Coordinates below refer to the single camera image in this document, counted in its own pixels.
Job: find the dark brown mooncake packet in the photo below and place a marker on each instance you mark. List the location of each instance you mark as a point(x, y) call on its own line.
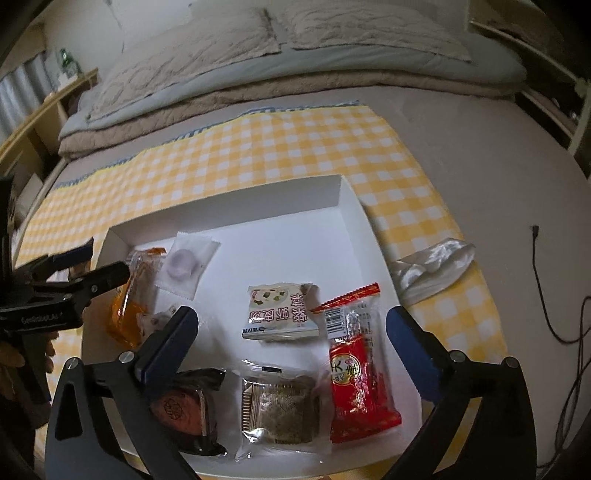
point(184, 410)

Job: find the wooden shelf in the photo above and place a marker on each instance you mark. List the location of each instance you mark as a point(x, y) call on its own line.
point(549, 106)
point(46, 115)

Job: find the beige knitted pillow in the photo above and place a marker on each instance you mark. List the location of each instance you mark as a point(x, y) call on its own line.
point(184, 60)
point(369, 27)

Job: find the green object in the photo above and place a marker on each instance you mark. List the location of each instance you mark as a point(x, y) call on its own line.
point(67, 62)

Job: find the crumpled clear plastic wrapper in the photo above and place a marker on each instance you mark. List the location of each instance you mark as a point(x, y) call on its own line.
point(434, 267)

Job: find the grey quilt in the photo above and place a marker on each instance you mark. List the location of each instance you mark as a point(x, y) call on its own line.
point(415, 69)

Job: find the grey curtain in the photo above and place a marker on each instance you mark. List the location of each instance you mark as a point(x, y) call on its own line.
point(23, 87)

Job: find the white cardboard box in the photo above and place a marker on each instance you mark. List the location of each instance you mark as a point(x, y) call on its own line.
point(277, 240)

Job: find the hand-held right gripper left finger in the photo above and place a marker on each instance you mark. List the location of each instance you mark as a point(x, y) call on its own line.
point(168, 355)

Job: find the person's left hand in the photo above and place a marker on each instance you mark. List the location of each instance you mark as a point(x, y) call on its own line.
point(51, 355)

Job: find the brown folded blanket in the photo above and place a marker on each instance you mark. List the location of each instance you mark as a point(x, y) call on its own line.
point(277, 94)

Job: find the orange snack packet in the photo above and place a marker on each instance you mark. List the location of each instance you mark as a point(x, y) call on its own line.
point(134, 295)

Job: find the red snack packet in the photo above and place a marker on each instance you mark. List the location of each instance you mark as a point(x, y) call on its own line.
point(355, 383)

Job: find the white seaweed snack packet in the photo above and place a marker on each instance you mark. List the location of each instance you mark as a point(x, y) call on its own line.
point(277, 314)

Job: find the yellow checked cloth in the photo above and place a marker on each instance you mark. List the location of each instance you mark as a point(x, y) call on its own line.
point(277, 147)

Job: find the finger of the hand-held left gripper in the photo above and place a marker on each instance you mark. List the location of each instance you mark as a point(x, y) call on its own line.
point(55, 263)
point(99, 284)

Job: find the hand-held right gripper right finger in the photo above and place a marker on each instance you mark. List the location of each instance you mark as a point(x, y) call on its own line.
point(413, 355)

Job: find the brown cake clear packet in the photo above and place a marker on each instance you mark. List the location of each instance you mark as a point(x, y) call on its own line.
point(277, 406)

